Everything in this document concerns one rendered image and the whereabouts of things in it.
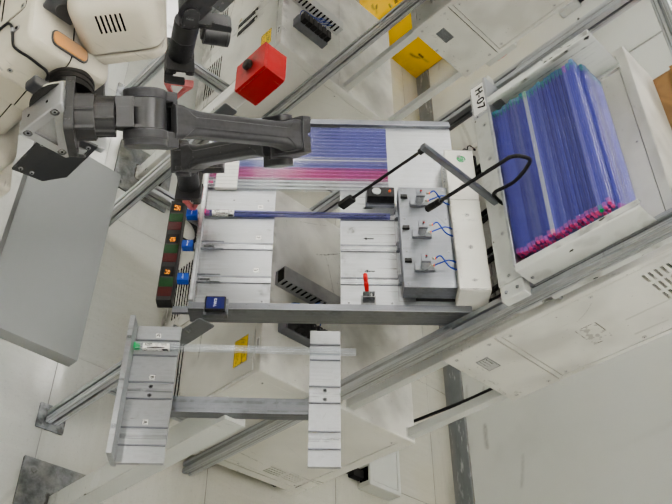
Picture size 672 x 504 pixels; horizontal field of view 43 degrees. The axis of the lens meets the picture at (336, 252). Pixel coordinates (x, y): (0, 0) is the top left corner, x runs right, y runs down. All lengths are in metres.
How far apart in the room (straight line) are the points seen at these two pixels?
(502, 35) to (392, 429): 1.57
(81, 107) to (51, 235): 0.71
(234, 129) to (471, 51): 1.89
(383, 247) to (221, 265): 0.43
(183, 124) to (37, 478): 1.34
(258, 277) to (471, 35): 1.54
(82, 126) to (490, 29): 2.13
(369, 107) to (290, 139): 1.86
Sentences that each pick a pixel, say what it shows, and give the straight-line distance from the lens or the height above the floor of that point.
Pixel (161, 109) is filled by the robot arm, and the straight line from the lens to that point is 1.56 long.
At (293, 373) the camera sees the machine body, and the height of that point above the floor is 0.62.
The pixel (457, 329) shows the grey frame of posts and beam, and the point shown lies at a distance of 2.16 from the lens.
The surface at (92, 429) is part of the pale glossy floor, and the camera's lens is 2.76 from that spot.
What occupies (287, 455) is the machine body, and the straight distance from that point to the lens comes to 2.85.
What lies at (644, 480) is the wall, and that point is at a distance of 3.47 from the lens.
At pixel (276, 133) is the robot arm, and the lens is 1.71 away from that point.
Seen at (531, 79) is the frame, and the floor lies 1.52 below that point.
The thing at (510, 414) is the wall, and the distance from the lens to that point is 3.90.
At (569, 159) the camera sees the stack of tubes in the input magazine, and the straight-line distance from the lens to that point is 2.11.
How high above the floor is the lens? 2.22
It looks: 34 degrees down
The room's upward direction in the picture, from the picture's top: 57 degrees clockwise
